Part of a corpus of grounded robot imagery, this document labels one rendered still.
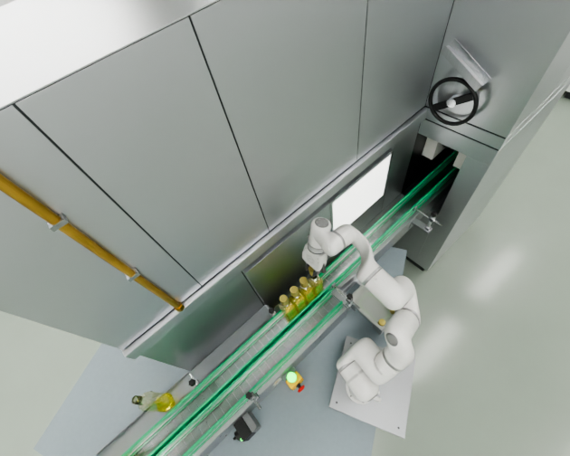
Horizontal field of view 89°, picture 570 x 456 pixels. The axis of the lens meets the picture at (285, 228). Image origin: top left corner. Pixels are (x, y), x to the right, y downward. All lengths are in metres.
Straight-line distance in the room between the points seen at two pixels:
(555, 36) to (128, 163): 1.28
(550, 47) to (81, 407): 2.49
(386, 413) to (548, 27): 1.50
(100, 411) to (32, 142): 1.55
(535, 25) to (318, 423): 1.70
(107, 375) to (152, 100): 1.61
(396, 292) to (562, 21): 0.95
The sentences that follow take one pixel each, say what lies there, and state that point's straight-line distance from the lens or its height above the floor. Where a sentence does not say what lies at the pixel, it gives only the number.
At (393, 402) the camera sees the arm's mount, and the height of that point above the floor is 0.81.
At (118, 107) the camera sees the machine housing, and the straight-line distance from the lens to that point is 0.65.
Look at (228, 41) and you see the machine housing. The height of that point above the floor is 2.06.
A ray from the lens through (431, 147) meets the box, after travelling 1.91.
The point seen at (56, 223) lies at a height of 1.94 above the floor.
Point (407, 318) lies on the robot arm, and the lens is 1.05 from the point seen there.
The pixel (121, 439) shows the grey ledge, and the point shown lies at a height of 0.88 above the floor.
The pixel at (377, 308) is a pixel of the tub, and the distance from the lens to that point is 1.64.
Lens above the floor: 2.32
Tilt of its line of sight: 55 degrees down
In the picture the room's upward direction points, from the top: 16 degrees counter-clockwise
